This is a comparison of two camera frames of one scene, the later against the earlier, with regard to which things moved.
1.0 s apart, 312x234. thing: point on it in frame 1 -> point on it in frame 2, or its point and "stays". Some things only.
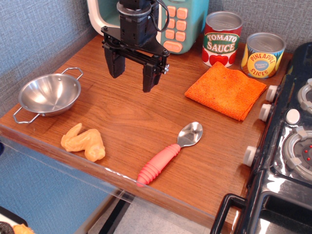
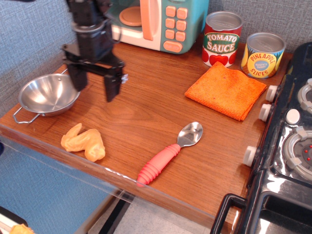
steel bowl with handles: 50,95 stays
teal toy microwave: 182,26 stays
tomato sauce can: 221,39 stays
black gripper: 137,39 -> 94,48
